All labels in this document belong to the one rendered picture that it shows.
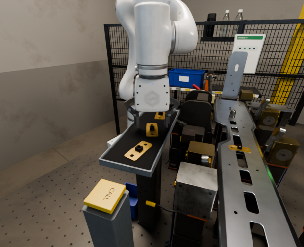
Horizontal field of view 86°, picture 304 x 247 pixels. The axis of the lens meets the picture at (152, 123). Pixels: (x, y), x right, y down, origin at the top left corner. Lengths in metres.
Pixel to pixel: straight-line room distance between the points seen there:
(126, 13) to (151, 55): 0.45
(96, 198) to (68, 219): 0.59
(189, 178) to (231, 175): 0.25
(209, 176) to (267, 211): 0.21
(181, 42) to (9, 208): 1.05
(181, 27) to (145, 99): 0.20
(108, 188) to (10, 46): 2.21
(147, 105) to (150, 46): 0.15
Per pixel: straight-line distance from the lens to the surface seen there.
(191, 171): 0.48
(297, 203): 1.16
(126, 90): 0.91
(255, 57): 1.73
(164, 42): 0.43
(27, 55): 2.48
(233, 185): 0.64
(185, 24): 0.46
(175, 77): 1.56
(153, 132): 0.53
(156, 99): 0.47
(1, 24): 2.44
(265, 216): 0.60
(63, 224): 0.94
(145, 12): 0.43
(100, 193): 0.37
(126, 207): 0.39
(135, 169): 0.40
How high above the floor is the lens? 1.43
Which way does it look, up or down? 28 degrees down
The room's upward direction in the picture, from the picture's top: straight up
